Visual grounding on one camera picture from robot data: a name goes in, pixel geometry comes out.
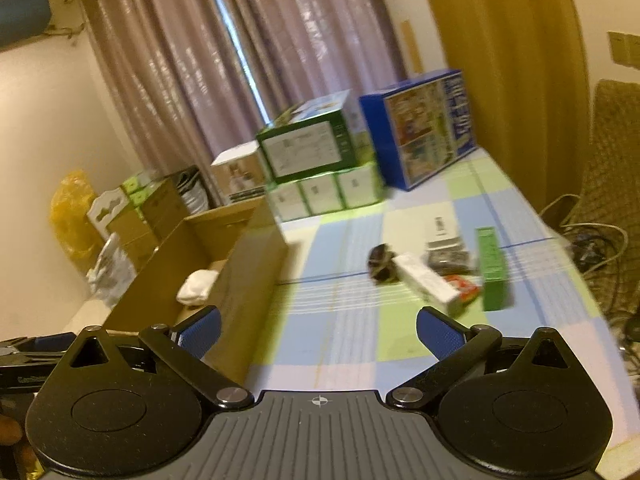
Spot long white green box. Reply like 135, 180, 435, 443
394, 252, 462, 316

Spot red snack packet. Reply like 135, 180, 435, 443
445, 275, 482, 304

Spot dark brown snack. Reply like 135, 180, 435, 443
367, 244, 398, 284

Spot grey printed packet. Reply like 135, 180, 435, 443
427, 250, 475, 275

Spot open cardboard box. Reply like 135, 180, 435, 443
102, 196, 292, 386

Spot crumpled silver foil bag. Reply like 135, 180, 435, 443
87, 233, 137, 309

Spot white charger case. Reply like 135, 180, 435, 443
425, 214, 463, 252

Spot checked tablecloth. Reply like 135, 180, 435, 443
248, 151, 639, 444

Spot brown stacked cardboard boxes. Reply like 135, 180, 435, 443
106, 179, 189, 271

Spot white bucket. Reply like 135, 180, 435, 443
177, 170, 209, 214

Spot yellow plastic bag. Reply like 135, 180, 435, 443
49, 170, 104, 275

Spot white box with dog picture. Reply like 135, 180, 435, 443
209, 140, 269, 205

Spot middle white tissue pack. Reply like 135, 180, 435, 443
299, 172, 345, 216

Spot woven cushion chair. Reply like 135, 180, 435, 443
574, 79, 639, 311

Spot blue milk carton box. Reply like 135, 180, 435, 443
359, 70, 477, 191

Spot green appliance box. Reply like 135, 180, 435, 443
256, 90, 369, 184

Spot purple curtain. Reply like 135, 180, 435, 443
79, 0, 406, 174

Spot wall light switch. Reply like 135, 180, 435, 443
608, 32, 640, 70

